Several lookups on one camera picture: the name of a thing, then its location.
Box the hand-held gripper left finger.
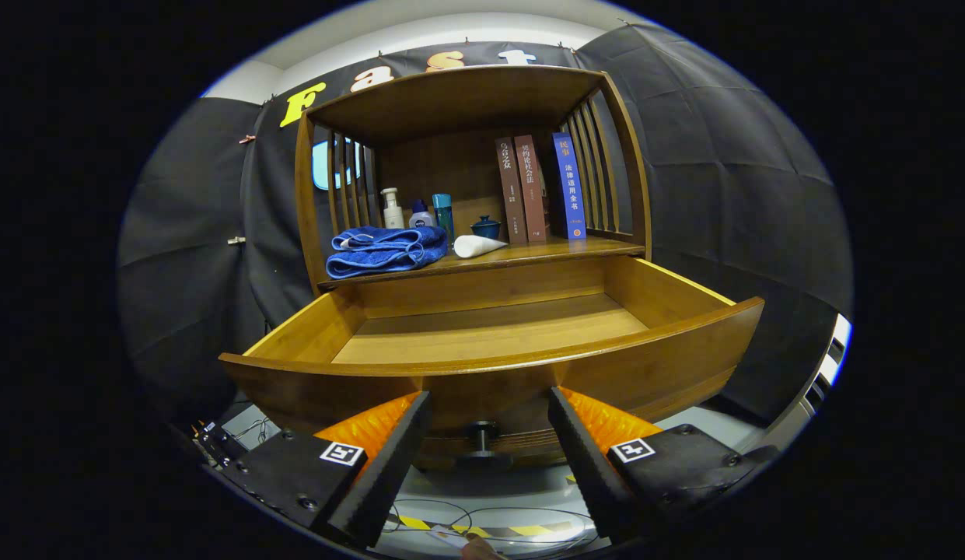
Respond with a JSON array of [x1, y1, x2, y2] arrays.
[[205, 390, 432, 549]]

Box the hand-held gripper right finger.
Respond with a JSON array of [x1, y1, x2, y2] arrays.
[[546, 387, 767, 545]]

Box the wooden drawer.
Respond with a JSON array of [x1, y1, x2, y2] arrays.
[[219, 255, 766, 471]]

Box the white and green tube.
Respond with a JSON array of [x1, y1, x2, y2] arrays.
[[453, 234, 509, 259]]

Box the wooden cabinet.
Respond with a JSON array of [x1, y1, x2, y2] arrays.
[[294, 65, 654, 292]]

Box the yellow black floor tape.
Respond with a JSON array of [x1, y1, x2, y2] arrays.
[[397, 513, 576, 540]]

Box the blue folded towel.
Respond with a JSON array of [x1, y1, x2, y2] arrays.
[[325, 226, 449, 280]]

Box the white slotted panel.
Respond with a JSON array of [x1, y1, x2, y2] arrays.
[[793, 311, 853, 421]]

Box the clear blue bottle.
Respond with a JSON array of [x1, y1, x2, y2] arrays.
[[432, 194, 455, 242]]

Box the blue book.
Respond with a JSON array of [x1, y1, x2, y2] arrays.
[[551, 131, 588, 240]]

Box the reddish brown book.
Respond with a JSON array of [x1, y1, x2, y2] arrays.
[[514, 135, 551, 243]]

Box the dark brown book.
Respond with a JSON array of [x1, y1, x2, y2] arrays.
[[495, 138, 529, 246]]

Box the black floor cables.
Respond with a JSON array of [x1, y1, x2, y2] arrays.
[[381, 498, 600, 556]]

